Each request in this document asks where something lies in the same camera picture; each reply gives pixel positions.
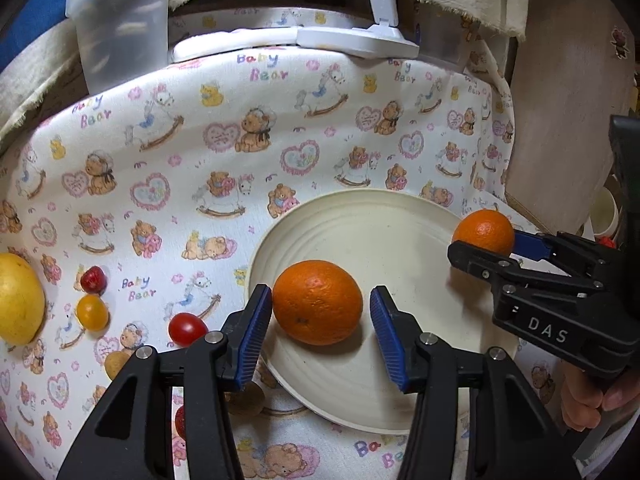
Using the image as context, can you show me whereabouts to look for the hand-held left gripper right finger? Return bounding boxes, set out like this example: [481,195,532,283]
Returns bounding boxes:
[369,285,583,480]

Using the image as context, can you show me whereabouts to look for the large orange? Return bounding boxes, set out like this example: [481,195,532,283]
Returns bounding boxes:
[272,260,364,347]

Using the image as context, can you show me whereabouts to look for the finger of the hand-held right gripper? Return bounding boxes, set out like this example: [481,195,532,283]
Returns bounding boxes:
[513,231,622,282]
[447,241,607,297]

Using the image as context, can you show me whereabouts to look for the white flat object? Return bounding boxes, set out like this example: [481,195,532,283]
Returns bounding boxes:
[172,29,301,62]

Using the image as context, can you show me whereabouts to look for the yellow apple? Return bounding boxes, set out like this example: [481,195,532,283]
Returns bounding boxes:
[0,252,47,346]

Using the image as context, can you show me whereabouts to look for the cream round plate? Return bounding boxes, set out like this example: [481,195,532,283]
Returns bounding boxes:
[247,189,523,435]

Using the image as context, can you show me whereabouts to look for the small golden fruit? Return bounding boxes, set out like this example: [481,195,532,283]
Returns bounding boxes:
[104,350,133,381]

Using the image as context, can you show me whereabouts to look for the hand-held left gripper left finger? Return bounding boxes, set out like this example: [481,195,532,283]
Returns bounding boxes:
[56,284,274,480]

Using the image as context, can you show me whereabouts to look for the person's right hand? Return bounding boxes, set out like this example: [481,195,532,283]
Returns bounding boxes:
[560,366,640,433]

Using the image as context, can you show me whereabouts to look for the yellow cherry tomato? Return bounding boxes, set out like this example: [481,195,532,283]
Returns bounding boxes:
[76,294,110,332]

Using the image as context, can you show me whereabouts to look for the clear plastic container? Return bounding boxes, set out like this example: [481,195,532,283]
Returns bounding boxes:
[66,0,183,95]

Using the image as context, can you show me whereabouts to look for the white lamp base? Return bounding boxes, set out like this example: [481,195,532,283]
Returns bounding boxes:
[296,0,421,59]

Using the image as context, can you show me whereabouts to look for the small orange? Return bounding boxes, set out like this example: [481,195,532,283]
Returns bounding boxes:
[451,208,516,258]

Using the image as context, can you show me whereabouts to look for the white cup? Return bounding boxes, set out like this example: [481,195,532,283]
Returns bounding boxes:
[591,187,622,241]

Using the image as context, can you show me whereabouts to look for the bear printed cloth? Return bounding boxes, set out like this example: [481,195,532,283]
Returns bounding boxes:
[0,5,640,480]

